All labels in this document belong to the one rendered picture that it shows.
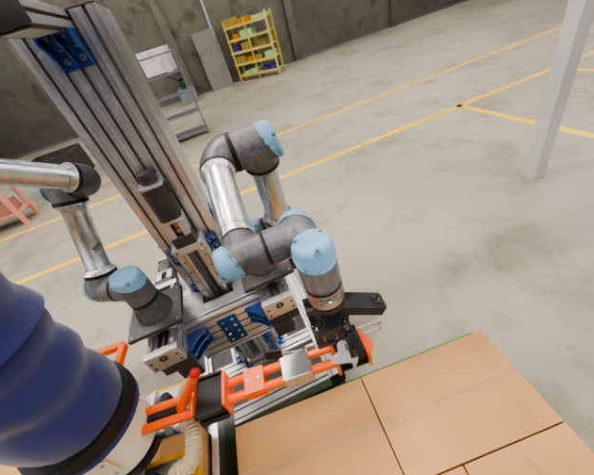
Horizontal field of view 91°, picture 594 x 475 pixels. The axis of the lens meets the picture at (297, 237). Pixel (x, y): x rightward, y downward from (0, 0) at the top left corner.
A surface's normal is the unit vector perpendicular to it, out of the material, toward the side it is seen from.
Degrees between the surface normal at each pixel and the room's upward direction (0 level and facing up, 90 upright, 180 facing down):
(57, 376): 71
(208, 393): 0
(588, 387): 0
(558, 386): 0
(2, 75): 90
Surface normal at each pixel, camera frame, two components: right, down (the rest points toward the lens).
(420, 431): -0.25, -0.76
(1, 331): 0.89, -0.31
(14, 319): 0.88, -0.45
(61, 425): 0.78, -0.14
